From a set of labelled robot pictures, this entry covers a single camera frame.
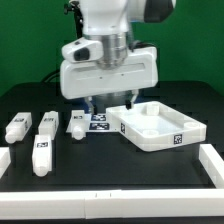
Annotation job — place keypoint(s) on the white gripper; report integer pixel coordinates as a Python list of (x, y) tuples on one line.
[(86, 79)]

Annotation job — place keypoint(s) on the white desk top tray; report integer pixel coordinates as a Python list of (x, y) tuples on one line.
[(153, 126)]

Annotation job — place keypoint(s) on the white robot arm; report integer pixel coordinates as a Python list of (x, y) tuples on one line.
[(106, 59)]

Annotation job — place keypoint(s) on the white marker sheet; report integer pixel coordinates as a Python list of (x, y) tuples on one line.
[(94, 123)]

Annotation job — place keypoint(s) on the white left fence block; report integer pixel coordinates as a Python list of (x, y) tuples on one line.
[(5, 159)]

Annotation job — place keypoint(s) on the white fence block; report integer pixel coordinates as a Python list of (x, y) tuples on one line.
[(5, 159), (213, 164)]

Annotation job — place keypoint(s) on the white right fence block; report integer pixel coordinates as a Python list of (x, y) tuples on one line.
[(213, 164)]

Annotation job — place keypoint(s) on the white front fence bar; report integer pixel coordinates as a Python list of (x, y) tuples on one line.
[(111, 204)]

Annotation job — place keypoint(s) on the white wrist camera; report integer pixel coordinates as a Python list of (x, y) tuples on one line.
[(82, 50)]

